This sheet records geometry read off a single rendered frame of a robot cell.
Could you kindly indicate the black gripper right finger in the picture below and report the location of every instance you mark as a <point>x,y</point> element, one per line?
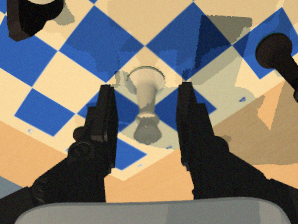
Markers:
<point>218,173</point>

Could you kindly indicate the blue and cream chessboard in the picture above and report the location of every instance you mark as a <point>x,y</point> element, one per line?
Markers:
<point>48,81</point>

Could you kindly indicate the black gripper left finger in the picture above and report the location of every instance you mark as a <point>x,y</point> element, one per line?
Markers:
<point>82,172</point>

